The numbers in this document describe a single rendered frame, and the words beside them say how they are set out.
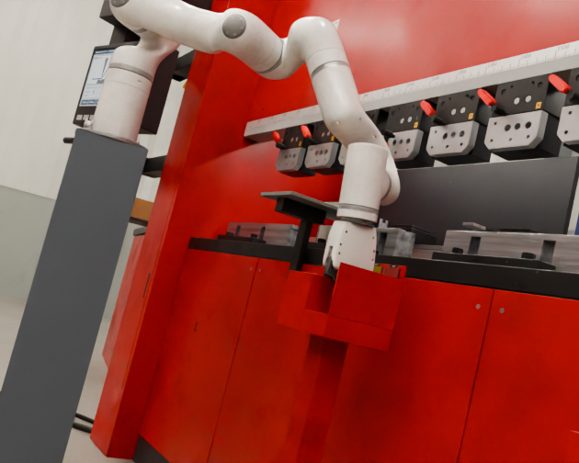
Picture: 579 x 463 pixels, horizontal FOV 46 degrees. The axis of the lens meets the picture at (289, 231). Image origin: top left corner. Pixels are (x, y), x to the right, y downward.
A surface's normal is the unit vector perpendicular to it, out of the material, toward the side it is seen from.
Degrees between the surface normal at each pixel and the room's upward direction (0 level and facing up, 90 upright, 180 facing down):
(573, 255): 90
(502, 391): 90
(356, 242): 91
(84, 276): 90
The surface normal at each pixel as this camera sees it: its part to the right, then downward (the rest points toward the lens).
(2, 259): 0.32, -0.03
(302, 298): -0.85, -0.26
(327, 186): 0.50, 0.03
